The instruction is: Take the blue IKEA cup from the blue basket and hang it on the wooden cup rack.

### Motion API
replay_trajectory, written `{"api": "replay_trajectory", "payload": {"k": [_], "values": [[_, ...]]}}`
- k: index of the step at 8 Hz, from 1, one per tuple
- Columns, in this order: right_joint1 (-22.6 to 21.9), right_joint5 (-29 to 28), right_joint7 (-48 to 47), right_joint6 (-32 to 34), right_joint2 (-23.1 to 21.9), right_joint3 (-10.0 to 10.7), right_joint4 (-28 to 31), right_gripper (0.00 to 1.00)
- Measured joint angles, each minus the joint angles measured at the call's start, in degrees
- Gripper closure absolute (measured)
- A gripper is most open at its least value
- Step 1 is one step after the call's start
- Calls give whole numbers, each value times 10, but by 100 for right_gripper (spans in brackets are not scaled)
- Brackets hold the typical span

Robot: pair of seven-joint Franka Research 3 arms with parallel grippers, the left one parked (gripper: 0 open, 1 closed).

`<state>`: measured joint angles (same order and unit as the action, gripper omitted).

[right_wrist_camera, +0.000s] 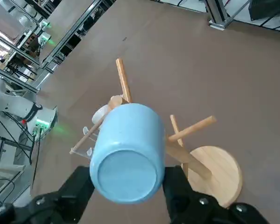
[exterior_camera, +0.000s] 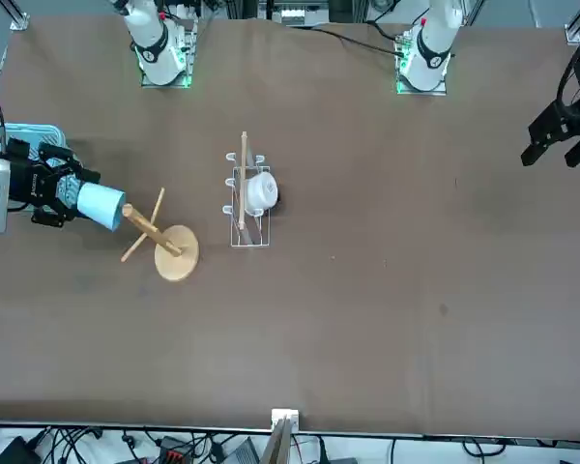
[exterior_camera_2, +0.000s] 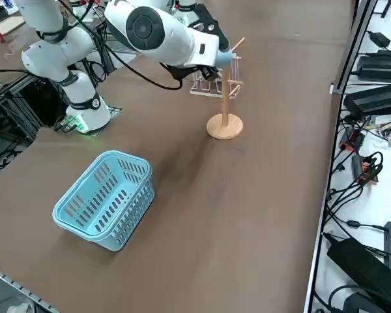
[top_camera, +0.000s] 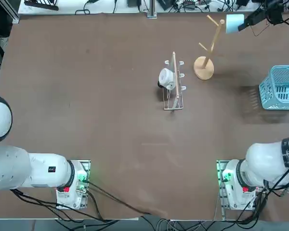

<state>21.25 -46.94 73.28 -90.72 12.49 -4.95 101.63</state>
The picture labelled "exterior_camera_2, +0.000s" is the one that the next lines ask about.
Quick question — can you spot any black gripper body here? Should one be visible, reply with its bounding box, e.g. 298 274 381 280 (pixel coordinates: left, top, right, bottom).
188 3 219 33

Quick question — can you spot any light blue plastic cup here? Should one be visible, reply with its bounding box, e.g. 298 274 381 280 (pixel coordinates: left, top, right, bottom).
216 48 235 69

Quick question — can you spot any wooden cup tree rack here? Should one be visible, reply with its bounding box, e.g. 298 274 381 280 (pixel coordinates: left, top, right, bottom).
205 37 247 141

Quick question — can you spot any light blue plastic basket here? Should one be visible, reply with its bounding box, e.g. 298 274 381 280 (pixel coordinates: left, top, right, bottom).
51 149 156 252

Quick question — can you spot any small black power adapter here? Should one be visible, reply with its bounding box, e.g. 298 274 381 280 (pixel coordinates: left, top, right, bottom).
367 31 391 49

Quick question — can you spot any large black power supply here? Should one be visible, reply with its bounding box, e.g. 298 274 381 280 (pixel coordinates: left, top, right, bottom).
356 50 391 82
326 237 391 306
343 81 391 117

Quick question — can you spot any orange black connector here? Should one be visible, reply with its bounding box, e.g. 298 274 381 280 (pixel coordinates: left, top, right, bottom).
340 128 366 153

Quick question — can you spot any white wire cup rack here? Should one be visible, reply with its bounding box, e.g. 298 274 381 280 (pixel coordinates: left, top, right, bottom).
189 52 242 99

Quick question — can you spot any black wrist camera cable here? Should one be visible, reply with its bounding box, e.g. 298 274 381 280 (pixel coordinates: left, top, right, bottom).
102 38 222 91

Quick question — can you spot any aluminium frame post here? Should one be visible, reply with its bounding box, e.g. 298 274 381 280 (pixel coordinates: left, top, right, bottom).
328 0 379 96

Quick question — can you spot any black equipment frame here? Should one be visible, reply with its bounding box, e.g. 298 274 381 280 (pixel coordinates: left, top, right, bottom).
0 68 69 144

